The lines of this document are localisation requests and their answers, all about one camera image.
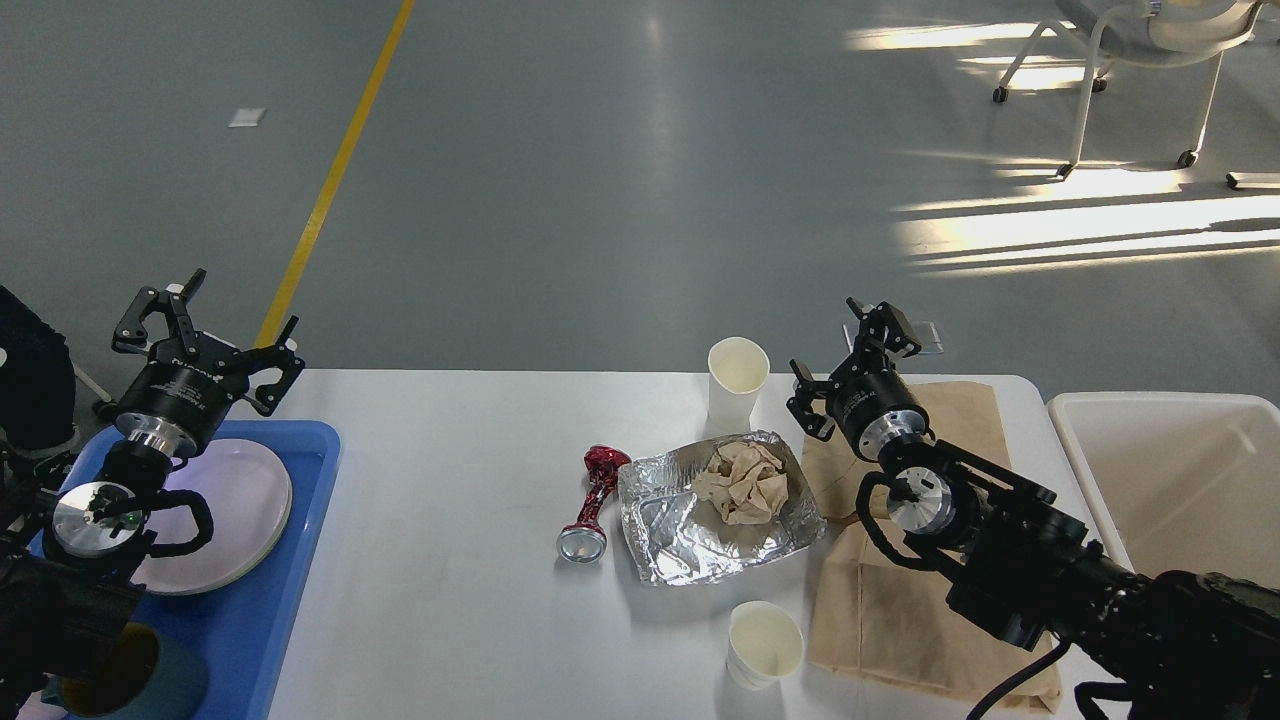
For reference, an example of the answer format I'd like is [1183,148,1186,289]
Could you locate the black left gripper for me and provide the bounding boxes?
[111,268,305,459]

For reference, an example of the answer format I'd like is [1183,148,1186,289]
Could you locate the aluminium foil tray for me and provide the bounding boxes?
[618,430,826,585]

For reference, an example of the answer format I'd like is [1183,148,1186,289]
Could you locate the white office chair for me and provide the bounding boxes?
[992,1,1265,181]

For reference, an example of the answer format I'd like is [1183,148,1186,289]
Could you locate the crushed red can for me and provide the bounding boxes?
[556,445,632,564]

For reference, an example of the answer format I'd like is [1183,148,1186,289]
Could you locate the brown paper bag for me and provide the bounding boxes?
[801,380,1065,714]

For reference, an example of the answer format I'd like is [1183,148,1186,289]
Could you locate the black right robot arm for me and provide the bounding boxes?
[786,299,1279,719]

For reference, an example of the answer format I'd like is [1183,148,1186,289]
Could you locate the brown paper napkin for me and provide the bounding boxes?
[692,441,788,527]

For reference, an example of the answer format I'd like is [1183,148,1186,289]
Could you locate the lying white paper cup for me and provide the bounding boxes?
[726,600,805,691]

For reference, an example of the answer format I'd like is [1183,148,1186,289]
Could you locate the blue plastic tray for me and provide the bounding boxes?
[69,420,340,719]

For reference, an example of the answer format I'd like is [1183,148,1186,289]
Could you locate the pink plate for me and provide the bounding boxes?
[131,438,291,591]

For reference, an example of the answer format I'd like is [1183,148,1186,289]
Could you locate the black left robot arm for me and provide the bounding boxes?
[3,269,305,719]

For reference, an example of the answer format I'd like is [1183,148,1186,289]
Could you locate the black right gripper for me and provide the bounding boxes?
[786,297,931,462]

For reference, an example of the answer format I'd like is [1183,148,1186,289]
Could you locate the green plate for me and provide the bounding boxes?
[150,450,294,598]

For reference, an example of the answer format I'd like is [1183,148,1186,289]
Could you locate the teal mug yellow inside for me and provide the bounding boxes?
[38,623,209,719]

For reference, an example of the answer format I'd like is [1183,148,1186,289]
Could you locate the white plastic bin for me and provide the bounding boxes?
[1048,391,1279,588]

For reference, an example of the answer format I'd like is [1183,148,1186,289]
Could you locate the person dark trousers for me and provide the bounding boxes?
[1,287,78,477]

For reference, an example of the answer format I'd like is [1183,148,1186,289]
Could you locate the upright white paper cup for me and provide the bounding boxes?
[707,336,771,436]

